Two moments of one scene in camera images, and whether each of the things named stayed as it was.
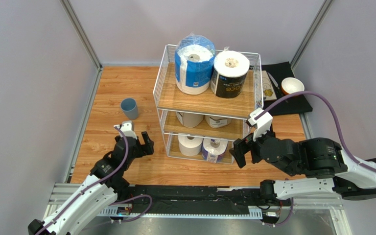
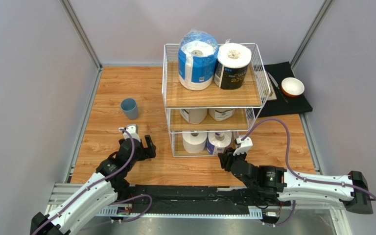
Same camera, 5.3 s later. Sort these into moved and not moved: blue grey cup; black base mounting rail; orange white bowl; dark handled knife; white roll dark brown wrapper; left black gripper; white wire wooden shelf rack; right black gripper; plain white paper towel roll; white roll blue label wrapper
Moved: white roll blue label wrapper; white wire wooden shelf rack; white roll dark brown wrapper; right black gripper; plain white paper towel roll
Not moved: orange white bowl; blue grey cup; left black gripper; black base mounting rail; dark handled knife
